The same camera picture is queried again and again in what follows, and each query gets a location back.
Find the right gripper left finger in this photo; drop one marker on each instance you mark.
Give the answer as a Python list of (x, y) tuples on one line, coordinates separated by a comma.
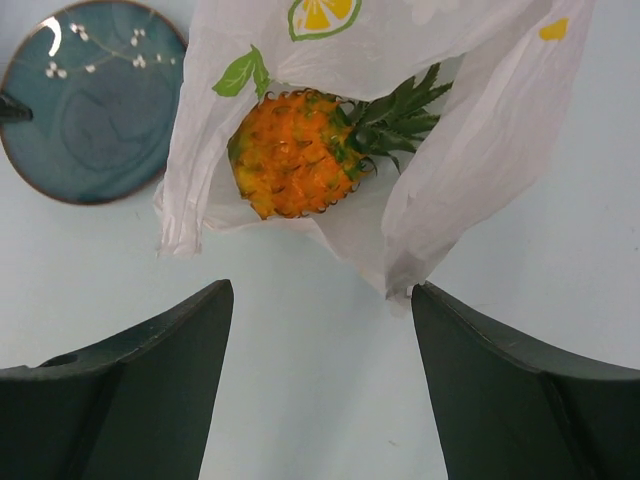
[(136, 405)]

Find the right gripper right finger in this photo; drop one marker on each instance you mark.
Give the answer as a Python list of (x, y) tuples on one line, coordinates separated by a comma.
[(509, 406)]

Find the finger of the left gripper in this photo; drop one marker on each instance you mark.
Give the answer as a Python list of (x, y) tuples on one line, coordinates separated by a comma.
[(12, 110)]

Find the dark blue ceramic plate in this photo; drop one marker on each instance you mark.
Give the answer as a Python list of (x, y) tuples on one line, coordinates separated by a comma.
[(101, 82)]

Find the fake orange pineapple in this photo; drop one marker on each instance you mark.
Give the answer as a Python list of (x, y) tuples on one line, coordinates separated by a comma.
[(303, 151)]

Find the white printed plastic bag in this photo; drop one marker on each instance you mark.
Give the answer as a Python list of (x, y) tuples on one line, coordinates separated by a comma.
[(511, 65)]

